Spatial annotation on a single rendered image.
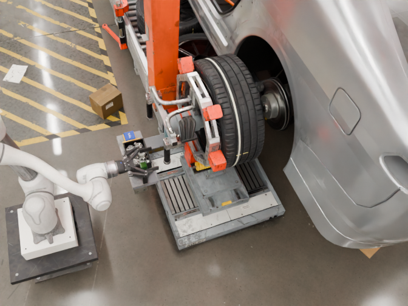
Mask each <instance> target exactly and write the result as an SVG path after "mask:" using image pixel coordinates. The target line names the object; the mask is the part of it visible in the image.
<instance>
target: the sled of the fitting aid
mask: <svg viewBox="0 0 408 306"><path fill-rule="evenodd" d="M180 163H181V165H182V168H183V170H184V172H185V175H186V178H187V179H188V182H189V185H190V187H191V189H192V192H193V194H194V197H195V199H196V201H197V204H198V206H199V209H200V211H201V213H202V216H203V217H204V216H207V215H210V214H214V213H217V212H219V211H223V210H225V209H228V208H232V207H235V206H238V205H241V204H244V203H247V202H248V201H249V199H250V197H249V195H248V193H247V191H246V189H245V187H244V185H243V183H242V181H241V179H240V177H239V175H238V173H237V171H236V169H235V167H234V166H233V167H234V169H235V171H236V173H237V175H238V177H239V179H240V181H241V183H242V186H241V187H239V188H236V189H232V190H230V191H226V192H223V193H220V194H216V195H213V196H211V197H207V198H204V199H203V197H202V195H201V193H200V190H199V188H198V186H197V184H196V181H195V179H194V176H193V174H192V172H191V169H190V167H189V166H188V164H187V161H186V158H185V155H181V156H180Z"/></svg>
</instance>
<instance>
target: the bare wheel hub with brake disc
mask: <svg viewBox="0 0 408 306"><path fill-rule="evenodd" d="M263 84H264V85H265V91H264V94H263V95H262V96H261V98H260V100H261V103H263V102H266V104H267V106H268V112H264V111H263V115H264V117H265V118H267V120H266V121H267V123H268V124H269V126H270V127H271V128H272V129H274V130H276V131H279V130H282V129H285V128H286V127H287V124H288V121H289V117H290V108H289V104H288V99H287V96H286V93H285V91H284V89H283V87H282V86H281V85H280V83H279V82H277V81H276V80H274V79H270V80H265V81H264V82H263Z"/></svg>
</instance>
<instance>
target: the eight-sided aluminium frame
mask: <svg viewBox="0 0 408 306"><path fill-rule="evenodd" d="M176 79H177V95H176V100H180V99H184V98H187V94H188V84H189V85H190V87H191V89H192V91H193V93H194V95H195V97H196V100H197V102H198V104H199V107H200V111H201V115H202V120H203V125H204V129H205V134H206V150H205V153H204V152H203V150H202V147H201V145H200V143H199V141H198V139H197V140H194V143H195V145H196V147H197V150H198V151H197V152H196V149H195V147H194V145H193V143H192V141H189V142H188V144H189V147H190V149H191V152H192V154H193V157H194V158H195V160H196V161H198V162H199V163H201V164H203V165H204V166H206V167H207V166H210V164H209V162H208V154H209V153H210V152H211V151H212V152H214V151H218V150H219V145H220V137H219V133H218V130H217V124H216V120H211V121H210V122H211V127H212V133H213V135H211V132H210V128H209V123H208V121H205V118H204V116H203V111H202V109H203V108H205V107H208V106H212V105H213V102H212V100H211V97H210V96H209V95H208V93H207V91H206V89H205V87H204V85H203V83H202V81H201V79H200V77H199V74H198V73H197V72H190V73H185V74H178V75H177V78H176ZM195 82H196V83H197V85H198V87H199V88H200V90H201V92H202V95H203V98H202V96H201V94H200V92H199V90H198V88H197V86H196V84H195ZM182 83H183V95H181V93H182ZM183 105H184V107H186V106H188V103H183V104H177V106H178V109H181V108H182V106H183Z"/></svg>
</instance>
